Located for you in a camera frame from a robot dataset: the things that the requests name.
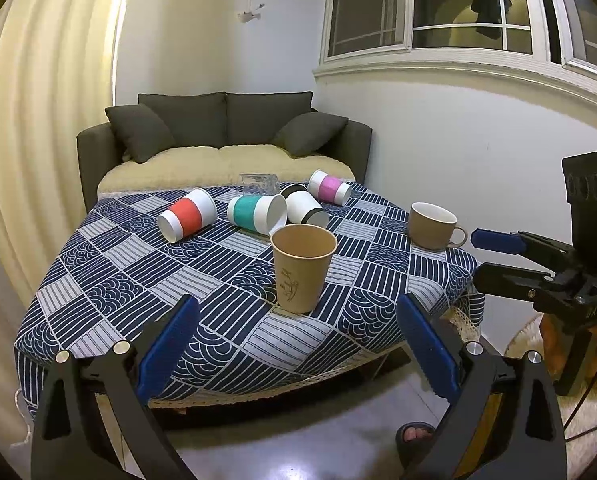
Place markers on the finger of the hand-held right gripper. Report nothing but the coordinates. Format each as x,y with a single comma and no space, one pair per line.
508,282
498,241

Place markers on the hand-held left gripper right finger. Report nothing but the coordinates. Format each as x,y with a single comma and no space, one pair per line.
428,350

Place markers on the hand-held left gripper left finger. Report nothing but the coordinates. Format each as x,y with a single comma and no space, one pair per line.
171,345

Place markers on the white cup with red band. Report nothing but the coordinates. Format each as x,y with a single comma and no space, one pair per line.
186,215

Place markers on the brown paper cup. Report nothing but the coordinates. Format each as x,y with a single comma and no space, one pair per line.
301,270

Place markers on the white cup with teal band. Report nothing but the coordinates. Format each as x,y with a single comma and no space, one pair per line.
246,210

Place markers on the white cup with pink band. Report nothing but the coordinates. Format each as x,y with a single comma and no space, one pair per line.
331,187

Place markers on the clear glass cup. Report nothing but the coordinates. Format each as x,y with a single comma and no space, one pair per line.
258,182

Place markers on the white cup with black band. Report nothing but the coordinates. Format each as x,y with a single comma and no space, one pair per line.
303,205

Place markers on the small dark cup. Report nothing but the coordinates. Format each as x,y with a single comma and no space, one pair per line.
291,190

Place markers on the person's right hand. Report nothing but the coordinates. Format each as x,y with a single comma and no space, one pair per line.
552,345

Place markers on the beige ceramic mug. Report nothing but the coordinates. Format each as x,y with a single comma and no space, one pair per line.
431,227

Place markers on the blue patterned tablecloth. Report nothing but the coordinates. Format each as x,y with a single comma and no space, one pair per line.
128,280

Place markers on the person's foot in slipper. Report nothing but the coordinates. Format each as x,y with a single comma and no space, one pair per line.
416,437

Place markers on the cream fluffy rug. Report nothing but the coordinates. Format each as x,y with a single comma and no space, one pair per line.
593,440

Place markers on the beige sofa blanket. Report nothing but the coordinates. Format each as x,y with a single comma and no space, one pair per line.
203,165

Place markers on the dark grey throw pillow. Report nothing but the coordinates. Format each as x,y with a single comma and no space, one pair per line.
141,132
308,132

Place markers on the dark grey sofa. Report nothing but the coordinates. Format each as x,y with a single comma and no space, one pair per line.
198,115

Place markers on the dark hanging garment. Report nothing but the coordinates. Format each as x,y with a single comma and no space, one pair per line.
490,10

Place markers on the white framed window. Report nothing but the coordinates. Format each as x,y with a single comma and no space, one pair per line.
428,5

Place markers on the cream curtain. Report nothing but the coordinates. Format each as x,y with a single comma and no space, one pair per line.
43,110

